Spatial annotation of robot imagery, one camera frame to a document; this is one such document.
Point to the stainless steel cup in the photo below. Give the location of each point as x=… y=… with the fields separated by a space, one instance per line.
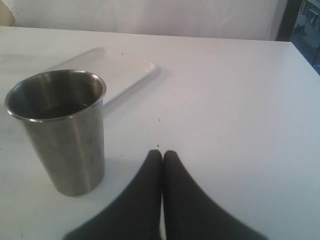
x=61 y=112

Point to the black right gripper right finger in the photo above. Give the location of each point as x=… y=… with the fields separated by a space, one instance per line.
x=190 y=214

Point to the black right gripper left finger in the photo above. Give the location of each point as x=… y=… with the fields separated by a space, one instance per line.
x=135 y=214

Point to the white rectangular tray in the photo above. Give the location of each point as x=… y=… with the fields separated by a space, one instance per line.
x=120 y=71

